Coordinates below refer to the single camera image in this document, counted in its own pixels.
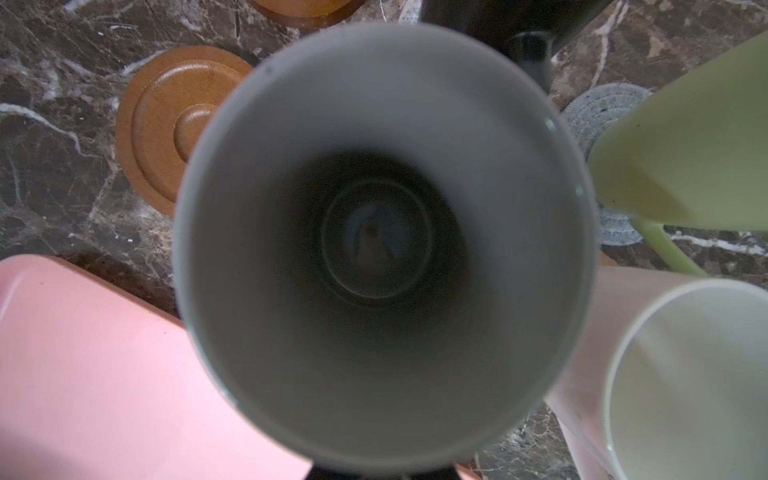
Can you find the grey mug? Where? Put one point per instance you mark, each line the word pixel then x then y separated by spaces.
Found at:
pixel 384 249

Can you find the green mug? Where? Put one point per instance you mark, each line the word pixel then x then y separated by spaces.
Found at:
pixel 692 155

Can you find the white mug pink handle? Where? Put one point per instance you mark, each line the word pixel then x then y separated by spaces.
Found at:
pixel 669 380

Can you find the dark wooden coaster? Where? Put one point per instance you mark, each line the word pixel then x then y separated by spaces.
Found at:
pixel 307 14

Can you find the blue-grey woven coaster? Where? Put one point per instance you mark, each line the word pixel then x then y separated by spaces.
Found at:
pixel 588 116

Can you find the white woven coaster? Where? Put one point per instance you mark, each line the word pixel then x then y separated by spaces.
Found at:
pixel 410 12

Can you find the pink tray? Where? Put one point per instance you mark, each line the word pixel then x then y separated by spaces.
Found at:
pixel 98 384

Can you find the black mug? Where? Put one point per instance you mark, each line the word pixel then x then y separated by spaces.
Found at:
pixel 528 32

